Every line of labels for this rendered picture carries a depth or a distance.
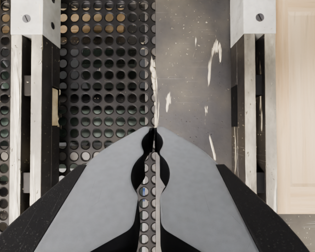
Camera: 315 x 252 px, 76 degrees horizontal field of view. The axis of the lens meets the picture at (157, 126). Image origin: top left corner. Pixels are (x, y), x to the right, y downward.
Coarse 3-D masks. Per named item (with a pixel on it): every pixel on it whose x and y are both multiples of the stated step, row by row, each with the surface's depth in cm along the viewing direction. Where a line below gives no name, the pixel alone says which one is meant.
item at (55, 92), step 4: (52, 88) 42; (52, 92) 42; (56, 92) 44; (52, 96) 42; (56, 96) 44; (52, 100) 42; (56, 100) 44; (52, 104) 42; (56, 104) 44; (52, 108) 42; (56, 108) 44; (52, 112) 42; (56, 112) 44; (52, 116) 42; (56, 116) 44; (52, 120) 42; (56, 120) 44; (52, 124) 42; (56, 124) 44
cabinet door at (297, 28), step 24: (288, 0) 43; (312, 0) 43; (288, 24) 43; (312, 24) 44; (288, 48) 43; (312, 48) 43; (288, 72) 43; (312, 72) 43; (288, 96) 43; (312, 96) 43; (288, 120) 43; (312, 120) 43; (288, 144) 43; (312, 144) 43; (288, 168) 43; (312, 168) 43; (288, 192) 43; (312, 192) 43
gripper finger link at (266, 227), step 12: (228, 168) 8; (228, 180) 8; (240, 180) 8; (240, 192) 7; (252, 192) 7; (240, 204) 7; (252, 204) 7; (264, 204) 7; (252, 216) 6; (264, 216) 6; (276, 216) 6; (252, 228) 6; (264, 228) 6; (276, 228) 6; (288, 228) 6; (264, 240) 6; (276, 240) 6; (288, 240) 6; (300, 240) 6
